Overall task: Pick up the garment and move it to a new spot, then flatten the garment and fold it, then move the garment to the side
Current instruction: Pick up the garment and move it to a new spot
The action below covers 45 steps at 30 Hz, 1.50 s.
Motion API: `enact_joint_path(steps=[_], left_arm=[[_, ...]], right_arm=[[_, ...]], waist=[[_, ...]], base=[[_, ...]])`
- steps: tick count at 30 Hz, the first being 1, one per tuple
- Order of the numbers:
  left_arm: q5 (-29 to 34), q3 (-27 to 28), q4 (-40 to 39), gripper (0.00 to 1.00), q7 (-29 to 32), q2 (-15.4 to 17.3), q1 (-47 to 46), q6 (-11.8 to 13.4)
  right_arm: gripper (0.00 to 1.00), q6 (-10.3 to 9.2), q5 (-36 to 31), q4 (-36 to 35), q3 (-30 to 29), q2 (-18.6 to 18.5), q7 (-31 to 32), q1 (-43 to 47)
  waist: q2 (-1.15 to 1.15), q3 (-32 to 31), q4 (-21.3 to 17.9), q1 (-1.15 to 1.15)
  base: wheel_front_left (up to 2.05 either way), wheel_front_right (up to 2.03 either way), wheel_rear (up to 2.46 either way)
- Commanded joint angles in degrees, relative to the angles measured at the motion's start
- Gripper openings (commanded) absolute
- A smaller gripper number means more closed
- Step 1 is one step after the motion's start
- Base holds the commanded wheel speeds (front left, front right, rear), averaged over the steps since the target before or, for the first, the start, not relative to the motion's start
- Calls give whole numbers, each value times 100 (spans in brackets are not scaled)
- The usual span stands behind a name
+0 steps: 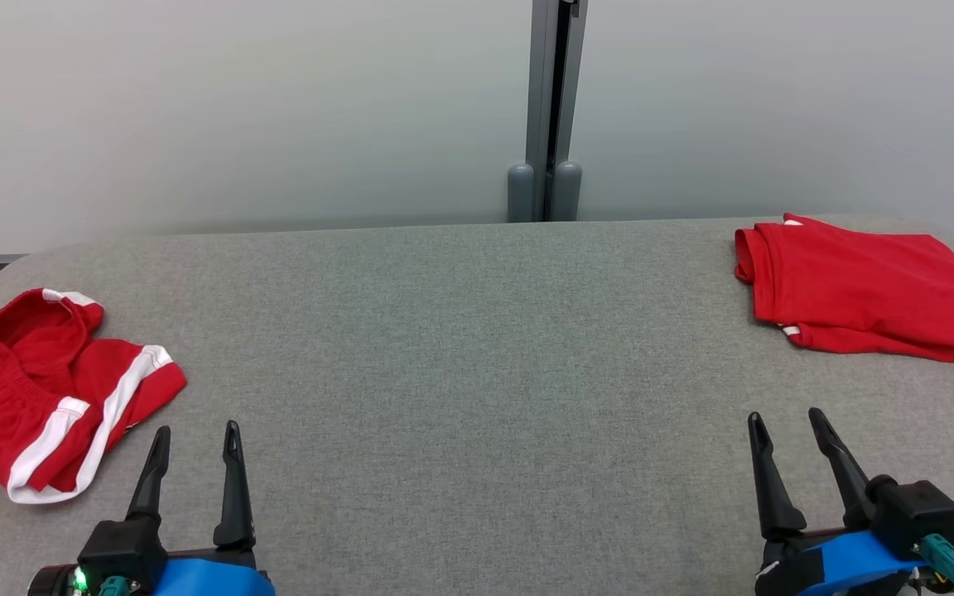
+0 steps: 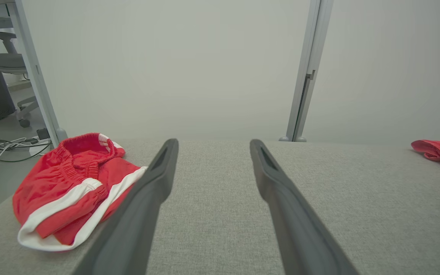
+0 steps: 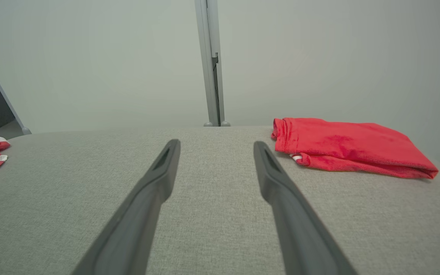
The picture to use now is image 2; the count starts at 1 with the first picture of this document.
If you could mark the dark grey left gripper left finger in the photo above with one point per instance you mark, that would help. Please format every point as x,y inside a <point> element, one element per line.
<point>136,221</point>

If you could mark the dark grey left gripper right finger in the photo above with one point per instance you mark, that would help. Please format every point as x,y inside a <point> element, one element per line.
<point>296,229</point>

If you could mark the red shorts with white stripes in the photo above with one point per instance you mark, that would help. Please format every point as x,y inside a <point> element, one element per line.
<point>52,183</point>

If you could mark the white power strip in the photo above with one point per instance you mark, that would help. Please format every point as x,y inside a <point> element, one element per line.
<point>38,147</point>

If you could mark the grey office chair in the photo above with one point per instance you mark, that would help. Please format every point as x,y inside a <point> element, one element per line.
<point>8,61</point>

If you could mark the grey partition joint post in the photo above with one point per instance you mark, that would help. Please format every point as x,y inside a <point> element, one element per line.
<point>308,57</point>

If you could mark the grey partition end post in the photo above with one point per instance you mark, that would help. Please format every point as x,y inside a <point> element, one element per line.
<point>36,76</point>

